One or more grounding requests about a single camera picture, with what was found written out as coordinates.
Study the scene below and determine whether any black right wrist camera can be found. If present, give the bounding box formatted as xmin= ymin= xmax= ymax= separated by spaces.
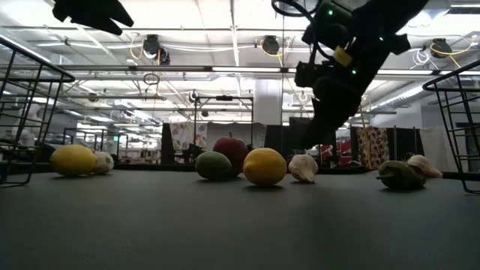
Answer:
xmin=294 ymin=61 xmax=320 ymax=89

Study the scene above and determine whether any yellow lemon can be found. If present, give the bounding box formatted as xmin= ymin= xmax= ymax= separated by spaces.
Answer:
xmin=242 ymin=147 xmax=288 ymax=187
xmin=49 ymin=144 xmax=98 ymax=177

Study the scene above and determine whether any red chili pepper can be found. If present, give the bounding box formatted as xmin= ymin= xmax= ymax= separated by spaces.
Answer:
xmin=376 ymin=160 xmax=428 ymax=191

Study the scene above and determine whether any white column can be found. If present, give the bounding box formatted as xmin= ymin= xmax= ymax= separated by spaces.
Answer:
xmin=253 ymin=77 xmax=284 ymax=127

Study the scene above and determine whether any yellow hanging cable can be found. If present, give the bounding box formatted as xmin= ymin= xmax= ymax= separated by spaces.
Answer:
xmin=358 ymin=104 xmax=373 ymax=169

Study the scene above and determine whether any yellow tape tag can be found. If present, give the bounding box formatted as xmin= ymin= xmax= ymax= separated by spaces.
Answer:
xmin=332 ymin=45 xmax=353 ymax=68

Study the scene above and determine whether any red yellow apple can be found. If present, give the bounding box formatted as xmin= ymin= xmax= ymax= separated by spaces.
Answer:
xmin=212 ymin=131 xmax=250 ymax=178

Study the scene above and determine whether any white garlic bulb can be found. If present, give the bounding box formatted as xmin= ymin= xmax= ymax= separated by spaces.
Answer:
xmin=287 ymin=153 xmax=320 ymax=185
xmin=91 ymin=151 xmax=116 ymax=176
xmin=406 ymin=154 xmax=444 ymax=179

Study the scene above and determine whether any black ceiling cable reel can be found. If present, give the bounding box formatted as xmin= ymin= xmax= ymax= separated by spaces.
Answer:
xmin=142 ymin=33 xmax=170 ymax=65
xmin=430 ymin=37 xmax=454 ymax=59
xmin=261 ymin=34 xmax=281 ymax=56

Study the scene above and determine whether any gold wire basket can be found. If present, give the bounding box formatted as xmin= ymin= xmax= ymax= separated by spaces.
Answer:
xmin=0 ymin=35 xmax=76 ymax=188
xmin=422 ymin=59 xmax=480 ymax=195

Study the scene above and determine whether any green lime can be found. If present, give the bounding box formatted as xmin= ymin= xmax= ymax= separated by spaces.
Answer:
xmin=195 ymin=150 xmax=233 ymax=181

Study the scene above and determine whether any black stand frame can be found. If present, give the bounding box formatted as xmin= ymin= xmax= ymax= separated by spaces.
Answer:
xmin=193 ymin=94 xmax=255 ymax=132

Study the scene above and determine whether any patterned curtain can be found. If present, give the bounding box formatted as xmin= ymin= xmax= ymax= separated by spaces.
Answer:
xmin=355 ymin=126 xmax=391 ymax=169

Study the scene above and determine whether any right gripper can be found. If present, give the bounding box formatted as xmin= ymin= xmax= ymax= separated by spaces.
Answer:
xmin=299 ymin=70 xmax=371 ymax=150

